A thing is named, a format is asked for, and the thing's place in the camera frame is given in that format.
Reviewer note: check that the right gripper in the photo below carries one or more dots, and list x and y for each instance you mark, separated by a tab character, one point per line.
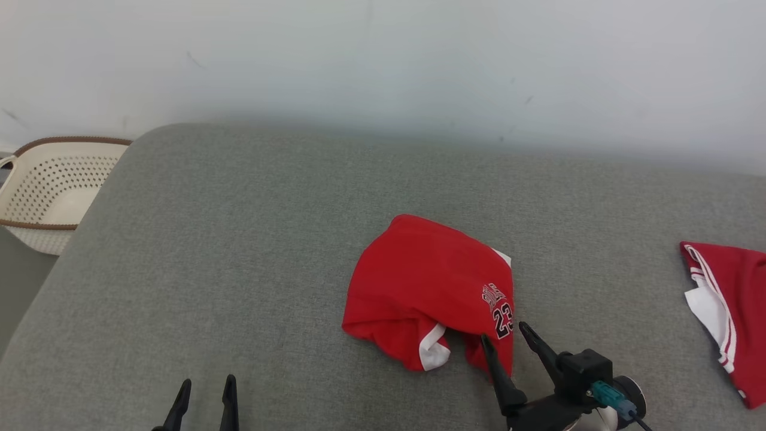
550	416

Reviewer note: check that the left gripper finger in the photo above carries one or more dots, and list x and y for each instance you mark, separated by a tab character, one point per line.
179	410
230	407

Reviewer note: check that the red shorts with white stripes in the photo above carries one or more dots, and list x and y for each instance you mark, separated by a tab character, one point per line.
419	281

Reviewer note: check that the red jersey with white sleeves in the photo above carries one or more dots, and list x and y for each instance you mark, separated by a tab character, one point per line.
742	299

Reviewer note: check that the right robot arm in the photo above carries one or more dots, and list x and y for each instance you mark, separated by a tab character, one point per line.
631	398

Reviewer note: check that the grey fabric sofa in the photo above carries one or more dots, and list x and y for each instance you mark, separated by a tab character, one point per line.
239	269

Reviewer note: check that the cream perforated laundry basket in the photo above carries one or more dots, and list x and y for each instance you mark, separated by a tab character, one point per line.
54	185

